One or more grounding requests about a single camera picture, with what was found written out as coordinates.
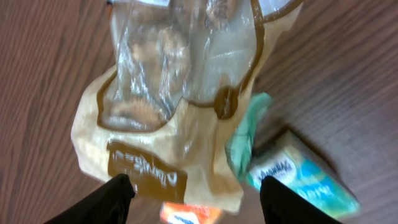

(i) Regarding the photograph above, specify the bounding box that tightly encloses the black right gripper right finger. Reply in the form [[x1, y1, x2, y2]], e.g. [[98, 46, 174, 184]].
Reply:
[[259, 176, 341, 224]]

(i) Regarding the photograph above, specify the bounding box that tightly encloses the small teal white pack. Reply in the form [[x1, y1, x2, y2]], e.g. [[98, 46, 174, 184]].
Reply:
[[246, 131, 360, 219]]

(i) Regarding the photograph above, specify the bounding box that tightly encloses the teal tissue pack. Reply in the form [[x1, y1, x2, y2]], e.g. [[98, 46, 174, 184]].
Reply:
[[225, 93, 273, 182]]

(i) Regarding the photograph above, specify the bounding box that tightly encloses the brown clear snack bag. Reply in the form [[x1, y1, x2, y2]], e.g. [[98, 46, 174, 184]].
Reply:
[[71, 0, 303, 213]]

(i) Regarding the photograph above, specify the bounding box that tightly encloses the small orange box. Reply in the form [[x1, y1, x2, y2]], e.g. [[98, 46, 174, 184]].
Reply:
[[160, 202, 223, 224]]

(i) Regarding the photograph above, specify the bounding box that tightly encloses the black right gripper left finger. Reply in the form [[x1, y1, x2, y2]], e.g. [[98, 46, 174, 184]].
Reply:
[[45, 174, 135, 224]]

